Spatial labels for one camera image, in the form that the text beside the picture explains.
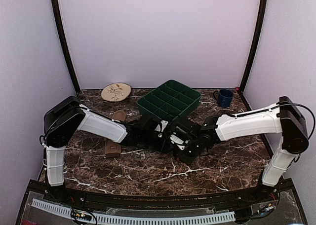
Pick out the brown ribbed sock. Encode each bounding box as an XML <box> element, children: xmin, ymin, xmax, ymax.
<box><xmin>104</xmin><ymin>110</ymin><xmax>126</xmax><ymax>158</ymax></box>

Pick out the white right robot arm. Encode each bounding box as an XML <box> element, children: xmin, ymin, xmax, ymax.
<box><xmin>167</xmin><ymin>96</ymin><xmax>313</xmax><ymax>202</ymax></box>

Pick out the round wooden slice plate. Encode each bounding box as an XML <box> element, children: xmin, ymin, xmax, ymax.
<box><xmin>101</xmin><ymin>83</ymin><xmax>131</xmax><ymax>102</ymax></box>

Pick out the dark blue mug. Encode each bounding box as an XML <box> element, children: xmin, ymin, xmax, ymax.
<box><xmin>213</xmin><ymin>89</ymin><xmax>234</xmax><ymax>108</ymax></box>

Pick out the green divided organizer tray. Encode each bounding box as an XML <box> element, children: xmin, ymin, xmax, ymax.
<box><xmin>137</xmin><ymin>79</ymin><xmax>201</xmax><ymax>121</ymax></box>

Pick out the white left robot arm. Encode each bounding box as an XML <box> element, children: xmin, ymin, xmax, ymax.
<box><xmin>39</xmin><ymin>96</ymin><xmax>171</xmax><ymax>203</ymax></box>

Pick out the white slotted cable duct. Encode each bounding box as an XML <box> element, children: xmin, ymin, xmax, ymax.
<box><xmin>31</xmin><ymin>198</ymin><xmax>236</xmax><ymax>225</ymax></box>

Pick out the black front table rail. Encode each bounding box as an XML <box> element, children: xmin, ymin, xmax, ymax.
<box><xmin>27</xmin><ymin>180</ymin><xmax>294</xmax><ymax>212</ymax></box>

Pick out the black corner post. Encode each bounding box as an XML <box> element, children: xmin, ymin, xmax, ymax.
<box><xmin>51</xmin><ymin>0</ymin><xmax>81</xmax><ymax>94</ymax></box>
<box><xmin>239</xmin><ymin>0</ymin><xmax>269</xmax><ymax>95</ymax></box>

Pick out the black left corner post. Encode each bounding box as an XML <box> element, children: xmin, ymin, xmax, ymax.
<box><xmin>51</xmin><ymin>0</ymin><xmax>81</xmax><ymax>94</ymax></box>

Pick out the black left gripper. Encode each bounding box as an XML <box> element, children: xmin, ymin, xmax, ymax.
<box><xmin>140</xmin><ymin>133</ymin><xmax>176</xmax><ymax>155</ymax></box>

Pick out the black right corner post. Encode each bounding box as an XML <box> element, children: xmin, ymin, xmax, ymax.
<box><xmin>239</xmin><ymin>0</ymin><xmax>269</xmax><ymax>95</ymax></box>

